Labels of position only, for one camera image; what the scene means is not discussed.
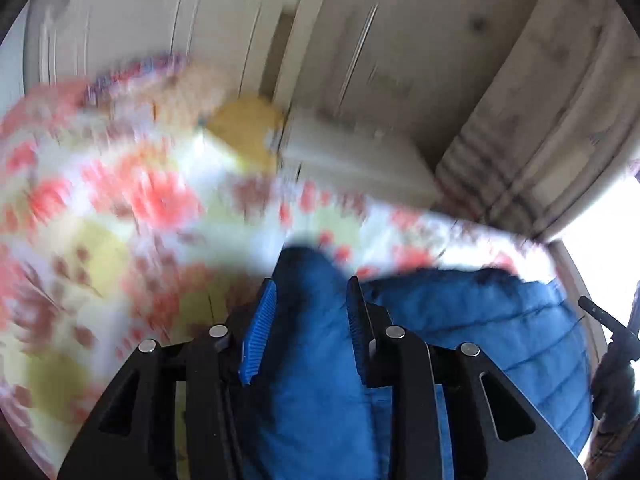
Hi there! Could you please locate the white wooden bed headboard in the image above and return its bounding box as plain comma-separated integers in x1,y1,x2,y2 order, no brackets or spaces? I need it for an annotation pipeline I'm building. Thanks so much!
25,0,331,111

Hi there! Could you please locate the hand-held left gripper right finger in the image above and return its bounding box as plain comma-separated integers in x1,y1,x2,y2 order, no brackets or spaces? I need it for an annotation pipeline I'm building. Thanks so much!
346,275,587,480

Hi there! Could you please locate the floral quilt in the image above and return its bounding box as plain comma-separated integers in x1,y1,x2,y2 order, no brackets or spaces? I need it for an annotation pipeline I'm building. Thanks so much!
0,77,558,478

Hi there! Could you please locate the white nightstand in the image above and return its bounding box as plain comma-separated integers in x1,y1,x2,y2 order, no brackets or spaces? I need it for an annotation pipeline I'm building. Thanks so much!
280,107,443,208

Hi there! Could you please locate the beige plush toy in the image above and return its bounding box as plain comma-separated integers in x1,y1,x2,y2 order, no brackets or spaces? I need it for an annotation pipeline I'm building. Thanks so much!
155,60,236,128

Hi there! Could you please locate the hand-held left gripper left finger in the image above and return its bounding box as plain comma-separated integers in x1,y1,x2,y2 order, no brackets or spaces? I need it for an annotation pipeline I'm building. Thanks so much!
57,279,278,480

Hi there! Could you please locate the blue quilted puffer jacket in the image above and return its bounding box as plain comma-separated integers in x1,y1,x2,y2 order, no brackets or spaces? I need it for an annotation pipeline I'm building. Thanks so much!
239,247,596,480

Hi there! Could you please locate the yellow cushion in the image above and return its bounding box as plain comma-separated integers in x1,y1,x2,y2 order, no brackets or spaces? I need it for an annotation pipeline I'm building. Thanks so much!
205,96,287,173

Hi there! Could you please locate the patterned window curtain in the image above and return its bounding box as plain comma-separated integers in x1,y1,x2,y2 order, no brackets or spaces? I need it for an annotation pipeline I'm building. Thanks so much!
432,0,640,243

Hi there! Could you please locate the white floor lamp pole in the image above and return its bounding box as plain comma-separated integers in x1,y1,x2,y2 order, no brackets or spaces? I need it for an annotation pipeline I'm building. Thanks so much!
337,2,381,111

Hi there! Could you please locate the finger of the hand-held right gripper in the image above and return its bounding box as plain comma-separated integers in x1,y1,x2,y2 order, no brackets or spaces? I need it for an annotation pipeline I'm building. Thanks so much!
577,295,640,361

